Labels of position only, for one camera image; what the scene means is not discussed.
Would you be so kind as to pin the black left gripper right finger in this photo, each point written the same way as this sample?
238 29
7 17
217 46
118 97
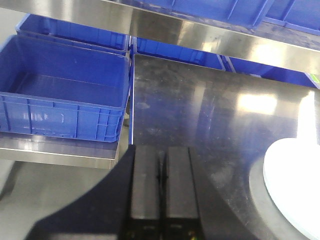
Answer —
194 210

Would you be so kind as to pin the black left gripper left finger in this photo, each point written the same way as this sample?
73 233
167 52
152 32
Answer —
124 205

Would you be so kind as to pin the white round plate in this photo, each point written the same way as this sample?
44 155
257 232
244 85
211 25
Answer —
291 172

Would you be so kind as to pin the steel side shelf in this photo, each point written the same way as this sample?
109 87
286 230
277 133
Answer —
58 151

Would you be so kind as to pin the blue bin beside table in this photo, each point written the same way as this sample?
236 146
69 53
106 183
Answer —
57 90

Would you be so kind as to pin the lower blue bin right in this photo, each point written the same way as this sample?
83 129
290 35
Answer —
255 69

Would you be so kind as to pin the blue bin behind table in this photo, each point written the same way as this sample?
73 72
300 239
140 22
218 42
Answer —
177 53

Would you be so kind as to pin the blue plastic crate middle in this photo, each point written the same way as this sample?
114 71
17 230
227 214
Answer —
244 13

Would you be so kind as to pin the blue plastic crate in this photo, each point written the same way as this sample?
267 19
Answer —
244 13
299 15

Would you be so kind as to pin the blue bin far left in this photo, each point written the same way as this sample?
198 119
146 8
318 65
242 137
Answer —
74 34

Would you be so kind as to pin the blue plastic crate right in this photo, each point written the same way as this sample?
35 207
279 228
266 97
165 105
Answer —
299 15

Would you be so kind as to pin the steel shelf front rail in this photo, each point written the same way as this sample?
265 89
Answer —
268 44

